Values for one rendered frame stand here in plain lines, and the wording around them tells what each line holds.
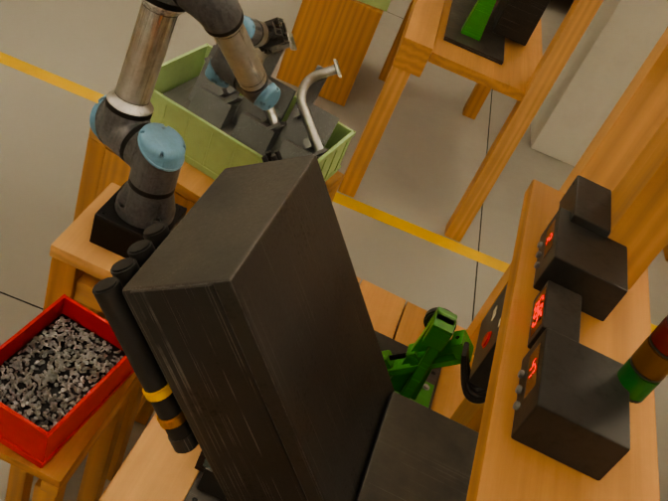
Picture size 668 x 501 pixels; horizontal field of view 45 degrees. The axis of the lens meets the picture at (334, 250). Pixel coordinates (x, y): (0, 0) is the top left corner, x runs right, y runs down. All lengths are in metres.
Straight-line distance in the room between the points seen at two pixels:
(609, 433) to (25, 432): 1.10
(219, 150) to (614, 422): 1.66
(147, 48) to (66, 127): 2.07
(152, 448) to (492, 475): 0.83
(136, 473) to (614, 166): 1.19
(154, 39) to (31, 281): 1.49
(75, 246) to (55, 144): 1.78
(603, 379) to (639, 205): 0.37
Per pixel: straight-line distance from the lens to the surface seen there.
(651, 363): 1.13
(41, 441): 1.68
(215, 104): 2.66
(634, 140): 1.84
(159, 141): 1.95
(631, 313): 1.46
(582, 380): 1.13
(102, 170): 2.65
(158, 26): 1.91
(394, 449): 1.40
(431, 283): 3.83
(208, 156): 2.51
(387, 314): 2.18
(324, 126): 2.60
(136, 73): 1.96
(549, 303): 1.26
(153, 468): 1.66
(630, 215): 1.42
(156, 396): 1.19
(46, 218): 3.45
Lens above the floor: 2.28
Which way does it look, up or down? 38 degrees down
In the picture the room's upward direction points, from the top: 25 degrees clockwise
